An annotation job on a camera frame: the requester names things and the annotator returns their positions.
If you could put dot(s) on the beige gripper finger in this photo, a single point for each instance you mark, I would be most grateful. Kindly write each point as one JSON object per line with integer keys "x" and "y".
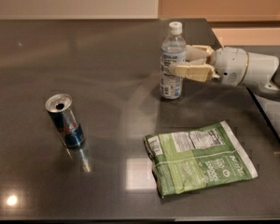
{"x": 196, "y": 72}
{"x": 197, "y": 52}

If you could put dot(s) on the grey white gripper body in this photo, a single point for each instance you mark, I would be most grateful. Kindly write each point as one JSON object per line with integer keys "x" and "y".
{"x": 230, "y": 64}

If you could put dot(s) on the clear plastic water bottle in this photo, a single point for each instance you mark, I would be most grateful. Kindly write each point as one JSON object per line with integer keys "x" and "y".
{"x": 173, "y": 50}

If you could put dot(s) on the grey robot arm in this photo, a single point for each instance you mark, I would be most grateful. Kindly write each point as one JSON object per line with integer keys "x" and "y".
{"x": 231, "y": 67}

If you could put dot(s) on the green snack bag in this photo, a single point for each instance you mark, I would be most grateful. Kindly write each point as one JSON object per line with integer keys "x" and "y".
{"x": 198, "y": 159}

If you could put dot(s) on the blue silver energy drink can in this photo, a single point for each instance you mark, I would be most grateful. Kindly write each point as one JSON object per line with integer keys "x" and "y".
{"x": 61, "y": 112}

